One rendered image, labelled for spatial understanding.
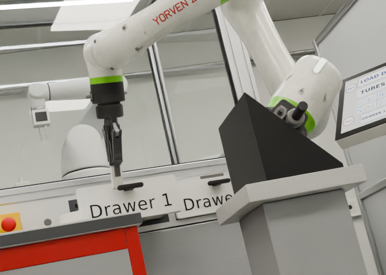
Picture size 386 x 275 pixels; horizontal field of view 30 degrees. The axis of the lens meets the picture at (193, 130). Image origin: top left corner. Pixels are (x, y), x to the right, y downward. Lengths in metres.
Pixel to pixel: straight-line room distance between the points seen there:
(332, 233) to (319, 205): 0.07
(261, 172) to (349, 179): 0.20
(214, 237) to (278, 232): 0.68
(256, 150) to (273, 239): 0.20
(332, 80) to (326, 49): 2.76
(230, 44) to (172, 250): 0.74
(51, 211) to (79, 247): 0.62
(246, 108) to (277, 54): 0.41
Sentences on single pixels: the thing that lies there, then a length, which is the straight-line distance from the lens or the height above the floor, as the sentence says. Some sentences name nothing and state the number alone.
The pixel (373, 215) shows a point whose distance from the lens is 4.34.
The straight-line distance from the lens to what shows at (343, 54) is 4.35.
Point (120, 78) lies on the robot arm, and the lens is 1.98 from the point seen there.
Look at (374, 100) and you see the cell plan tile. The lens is 2.39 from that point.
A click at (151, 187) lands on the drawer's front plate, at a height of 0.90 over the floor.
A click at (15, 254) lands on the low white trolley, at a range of 1.52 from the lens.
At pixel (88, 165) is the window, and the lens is 2.22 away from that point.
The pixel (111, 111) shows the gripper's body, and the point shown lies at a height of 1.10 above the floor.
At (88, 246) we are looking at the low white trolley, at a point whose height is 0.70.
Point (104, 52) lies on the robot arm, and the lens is 1.84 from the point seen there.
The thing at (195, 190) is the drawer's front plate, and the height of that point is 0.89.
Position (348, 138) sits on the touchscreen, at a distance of 2.33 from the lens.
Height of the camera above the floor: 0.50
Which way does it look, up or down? 15 degrees up
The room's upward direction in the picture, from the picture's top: 13 degrees counter-clockwise
